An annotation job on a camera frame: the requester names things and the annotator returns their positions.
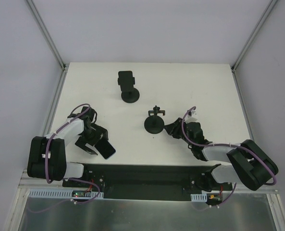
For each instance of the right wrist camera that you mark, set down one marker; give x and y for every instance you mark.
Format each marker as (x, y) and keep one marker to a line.
(191, 117)

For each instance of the white cable duct left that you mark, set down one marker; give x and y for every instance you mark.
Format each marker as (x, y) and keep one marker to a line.
(64, 194)

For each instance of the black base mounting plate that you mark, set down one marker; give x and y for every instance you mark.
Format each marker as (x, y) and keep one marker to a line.
(162, 183)

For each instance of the aluminium frame rail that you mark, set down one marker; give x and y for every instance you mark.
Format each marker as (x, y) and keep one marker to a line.
(45, 33)
(257, 28)

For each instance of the blue-edged black smartphone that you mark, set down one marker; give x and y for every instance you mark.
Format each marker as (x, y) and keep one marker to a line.
(105, 148)

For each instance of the black phone stand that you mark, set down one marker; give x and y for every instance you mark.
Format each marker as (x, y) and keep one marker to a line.
(154, 124)
(130, 97)

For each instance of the aluminium frame rail left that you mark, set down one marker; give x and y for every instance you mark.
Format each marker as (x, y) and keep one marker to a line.
(45, 33)

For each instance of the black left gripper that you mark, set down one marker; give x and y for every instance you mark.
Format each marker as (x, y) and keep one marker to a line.
(94, 140)

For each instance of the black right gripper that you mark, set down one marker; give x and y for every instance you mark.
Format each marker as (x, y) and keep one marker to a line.
(180, 130)

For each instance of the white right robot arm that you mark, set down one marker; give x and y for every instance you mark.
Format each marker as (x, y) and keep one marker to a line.
(248, 163)

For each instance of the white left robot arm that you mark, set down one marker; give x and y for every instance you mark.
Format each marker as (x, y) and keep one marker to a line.
(47, 157)

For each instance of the white cable duct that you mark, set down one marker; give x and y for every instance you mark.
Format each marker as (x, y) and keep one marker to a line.
(199, 197)
(64, 194)

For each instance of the white cable duct right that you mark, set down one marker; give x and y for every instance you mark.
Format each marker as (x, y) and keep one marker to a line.
(199, 197)

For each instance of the shiny metal front plate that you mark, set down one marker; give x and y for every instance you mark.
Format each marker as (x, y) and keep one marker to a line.
(242, 212)

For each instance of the aluminium frame rail right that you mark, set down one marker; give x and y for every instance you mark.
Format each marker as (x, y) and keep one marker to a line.
(257, 28)

